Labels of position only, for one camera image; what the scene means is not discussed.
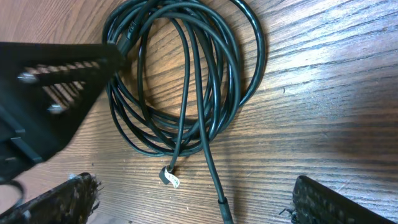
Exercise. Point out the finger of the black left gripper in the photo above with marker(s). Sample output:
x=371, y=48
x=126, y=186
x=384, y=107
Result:
x=46, y=92

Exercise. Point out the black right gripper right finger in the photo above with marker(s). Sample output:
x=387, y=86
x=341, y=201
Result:
x=314, y=203

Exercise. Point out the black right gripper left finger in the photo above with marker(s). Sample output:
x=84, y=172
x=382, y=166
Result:
x=71, y=202

